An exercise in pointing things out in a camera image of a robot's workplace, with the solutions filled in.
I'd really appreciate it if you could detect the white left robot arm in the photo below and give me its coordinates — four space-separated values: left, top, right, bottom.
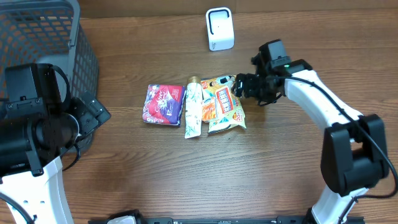
1 63 111 223

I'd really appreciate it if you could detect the orange small snack pack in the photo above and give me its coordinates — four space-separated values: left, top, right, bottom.
201 97 218 123

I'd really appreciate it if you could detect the dark grey plastic basket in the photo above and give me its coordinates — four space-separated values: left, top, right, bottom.
0 0 100 153

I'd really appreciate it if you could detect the white tube gold cap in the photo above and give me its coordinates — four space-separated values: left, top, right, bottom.
185 76 202 139

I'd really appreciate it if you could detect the white barcode scanner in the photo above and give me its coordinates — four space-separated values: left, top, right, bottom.
205 7 234 52

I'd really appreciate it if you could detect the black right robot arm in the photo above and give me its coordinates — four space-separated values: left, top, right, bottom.
232 39 397 223

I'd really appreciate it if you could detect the yellow snack bag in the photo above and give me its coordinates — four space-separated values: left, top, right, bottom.
201 75 246 134

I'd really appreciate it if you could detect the purple red snack pack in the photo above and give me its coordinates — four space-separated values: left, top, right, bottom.
142 85 186 126

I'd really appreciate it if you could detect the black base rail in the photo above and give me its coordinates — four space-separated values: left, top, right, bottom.
88 210 366 224

